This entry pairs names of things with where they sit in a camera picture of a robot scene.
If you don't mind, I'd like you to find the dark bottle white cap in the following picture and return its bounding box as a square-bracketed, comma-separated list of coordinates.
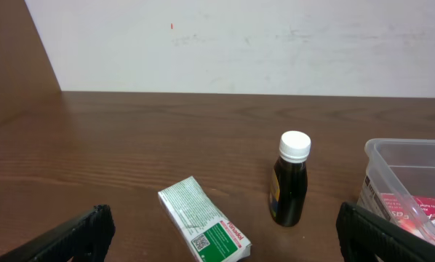
[268, 131, 311, 227]

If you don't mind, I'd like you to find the white green Panadol box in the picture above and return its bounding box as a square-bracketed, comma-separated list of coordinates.
[158, 176, 252, 262]

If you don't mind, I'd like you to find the red orange small box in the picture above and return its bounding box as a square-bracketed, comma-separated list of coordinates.
[379, 192, 435, 236]

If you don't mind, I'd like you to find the clear plastic container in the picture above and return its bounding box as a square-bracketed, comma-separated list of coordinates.
[357, 138, 435, 245]

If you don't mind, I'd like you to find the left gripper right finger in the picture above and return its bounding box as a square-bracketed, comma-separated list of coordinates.
[336, 202, 435, 262]

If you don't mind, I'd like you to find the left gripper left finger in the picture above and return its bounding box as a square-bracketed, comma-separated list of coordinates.
[0, 205, 116, 262]

